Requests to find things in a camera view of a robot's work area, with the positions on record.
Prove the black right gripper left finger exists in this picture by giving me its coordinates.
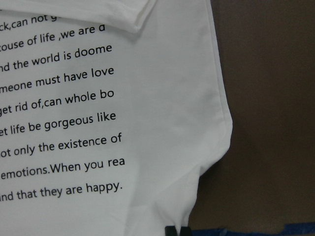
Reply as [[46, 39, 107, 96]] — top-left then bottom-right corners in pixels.
[[165, 226, 176, 236]]

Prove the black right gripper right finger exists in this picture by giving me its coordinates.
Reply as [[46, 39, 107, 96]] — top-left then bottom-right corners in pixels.
[[179, 226, 191, 236]]

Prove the white long-sleeve printed shirt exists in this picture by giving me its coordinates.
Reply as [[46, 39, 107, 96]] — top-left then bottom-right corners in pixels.
[[0, 0, 232, 236]]

